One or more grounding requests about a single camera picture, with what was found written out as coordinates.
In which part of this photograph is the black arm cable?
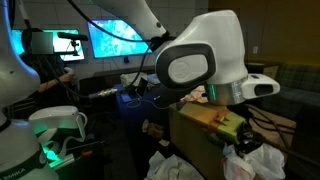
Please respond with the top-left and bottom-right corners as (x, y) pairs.
(66, 0), (168, 96)

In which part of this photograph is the operator hand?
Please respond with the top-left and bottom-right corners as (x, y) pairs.
(59, 72), (76, 84)

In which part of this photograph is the small wall monitor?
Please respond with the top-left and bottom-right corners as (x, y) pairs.
(9, 29), (86, 63)

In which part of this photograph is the crumpled white towel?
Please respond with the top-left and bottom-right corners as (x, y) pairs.
(144, 150), (205, 180)

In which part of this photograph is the large cardboard box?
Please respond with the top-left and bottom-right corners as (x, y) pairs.
(168, 101), (298, 180)

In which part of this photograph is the person in dark shirt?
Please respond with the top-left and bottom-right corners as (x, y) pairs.
(19, 28), (79, 111)

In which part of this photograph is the green plaid sofa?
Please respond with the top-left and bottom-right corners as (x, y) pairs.
(259, 63), (320, 118)

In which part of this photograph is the white plastic bag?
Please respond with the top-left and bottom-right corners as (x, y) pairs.
(222, 143), (287, 180)

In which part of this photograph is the wooden cabinet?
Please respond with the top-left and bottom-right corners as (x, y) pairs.
(246, 61), (280, 81)

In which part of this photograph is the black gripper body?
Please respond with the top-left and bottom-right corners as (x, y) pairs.
(237, 124), (268, 149)

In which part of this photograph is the silver cable connector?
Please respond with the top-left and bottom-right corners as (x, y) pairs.
(88, 88), (119, 100)

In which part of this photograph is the black camera on stand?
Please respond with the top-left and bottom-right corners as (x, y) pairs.
(56, 31), (89, 58)

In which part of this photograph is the operator forearm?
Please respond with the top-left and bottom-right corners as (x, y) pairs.
(38, 78), (63, 93)

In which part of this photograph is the large wall monitor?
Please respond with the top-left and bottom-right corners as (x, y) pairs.
(87, 19), (153, 59)

